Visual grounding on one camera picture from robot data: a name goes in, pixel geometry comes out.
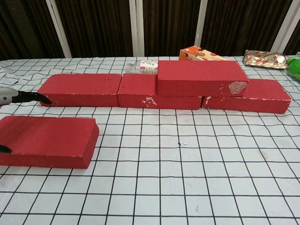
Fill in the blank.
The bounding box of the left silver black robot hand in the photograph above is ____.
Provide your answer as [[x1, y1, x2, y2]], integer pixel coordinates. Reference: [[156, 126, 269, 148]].
[[0, 86, 53, 154]]

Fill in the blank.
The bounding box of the black pleated curtain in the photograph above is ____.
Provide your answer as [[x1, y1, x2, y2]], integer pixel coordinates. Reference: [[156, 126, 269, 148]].
[[0, 0, 300, 61]]

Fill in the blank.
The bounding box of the clear bottle with colourful label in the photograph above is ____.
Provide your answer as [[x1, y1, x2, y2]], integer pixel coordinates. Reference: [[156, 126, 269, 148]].
[[126, 59, 160, 75]]

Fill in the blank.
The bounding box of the white black checkered tablecloth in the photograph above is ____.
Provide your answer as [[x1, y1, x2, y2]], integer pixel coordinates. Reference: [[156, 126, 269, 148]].
[[0, 55, 300, 225]]

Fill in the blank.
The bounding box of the orange snack box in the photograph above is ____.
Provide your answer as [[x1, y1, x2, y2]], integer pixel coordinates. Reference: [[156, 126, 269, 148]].
[[179, 46, 232, 62]]

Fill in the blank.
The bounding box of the silver foil snack bag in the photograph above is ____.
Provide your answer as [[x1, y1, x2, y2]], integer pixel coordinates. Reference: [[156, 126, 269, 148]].
[[242, 49, 288, 70]]

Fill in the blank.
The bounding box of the green drink bottle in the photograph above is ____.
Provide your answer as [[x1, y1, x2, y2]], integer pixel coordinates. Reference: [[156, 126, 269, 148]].
[[285, 57, 300, 82]]

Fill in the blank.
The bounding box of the white metal frame post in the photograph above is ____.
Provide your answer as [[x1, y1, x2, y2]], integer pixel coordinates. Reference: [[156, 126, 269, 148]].
[[271, 0, 296, 54], [194, 0, 210, 49], [45, 0, 72, 58], [128, 0, 145, 57]]

